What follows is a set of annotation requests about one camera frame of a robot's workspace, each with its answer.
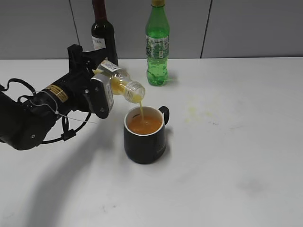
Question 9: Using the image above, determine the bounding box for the NFC orange juice bottle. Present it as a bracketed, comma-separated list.
[93, 60, 145, 104]

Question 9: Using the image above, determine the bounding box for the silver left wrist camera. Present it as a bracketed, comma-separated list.
[89, 73, 114, 119]

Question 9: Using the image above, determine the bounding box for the dark red wine bottle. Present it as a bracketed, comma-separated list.
[91, 0, 118, 66]

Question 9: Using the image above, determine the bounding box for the white zip tie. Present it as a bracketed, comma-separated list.
[29, 90, 98, 124]

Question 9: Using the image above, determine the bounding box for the green plastic soda bottle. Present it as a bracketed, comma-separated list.
[145, 0, 170, 86]

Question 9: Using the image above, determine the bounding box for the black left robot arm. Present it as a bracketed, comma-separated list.
[0, 44, 112, 150]

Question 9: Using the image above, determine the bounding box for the black mug white interior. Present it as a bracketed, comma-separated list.
[124, 106, 169, 164]

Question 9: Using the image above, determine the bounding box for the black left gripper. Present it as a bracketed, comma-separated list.
[67, 44, 108, 113]

